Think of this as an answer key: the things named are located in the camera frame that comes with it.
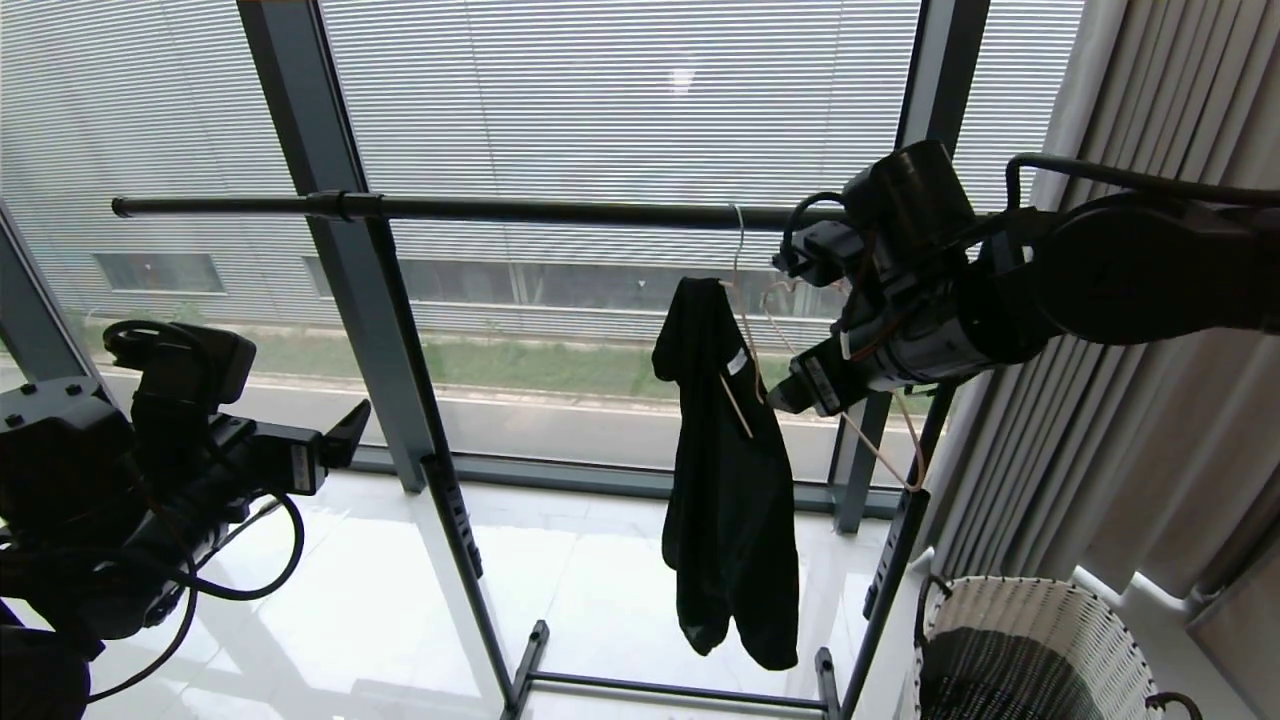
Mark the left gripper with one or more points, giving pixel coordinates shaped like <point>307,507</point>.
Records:
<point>275,460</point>

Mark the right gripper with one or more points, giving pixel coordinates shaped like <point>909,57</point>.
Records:
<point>850,375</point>

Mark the pink clothes hanger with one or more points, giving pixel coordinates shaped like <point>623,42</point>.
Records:
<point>880,450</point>
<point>738,230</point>

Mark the black garment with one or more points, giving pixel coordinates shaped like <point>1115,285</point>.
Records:
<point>730,500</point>

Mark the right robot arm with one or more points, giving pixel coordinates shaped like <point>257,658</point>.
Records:
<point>1120,270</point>

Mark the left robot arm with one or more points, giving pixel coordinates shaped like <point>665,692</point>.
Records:
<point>60,480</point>

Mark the black clothes rack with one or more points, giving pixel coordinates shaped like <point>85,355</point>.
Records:
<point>450,209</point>

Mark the white laundry basket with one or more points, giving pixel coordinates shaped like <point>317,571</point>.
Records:
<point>1040,620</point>

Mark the beige curtain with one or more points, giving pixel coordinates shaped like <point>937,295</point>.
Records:
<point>1130,460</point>

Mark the window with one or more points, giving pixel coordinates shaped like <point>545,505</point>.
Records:
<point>300,120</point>

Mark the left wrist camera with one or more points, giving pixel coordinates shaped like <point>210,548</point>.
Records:
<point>190,365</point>

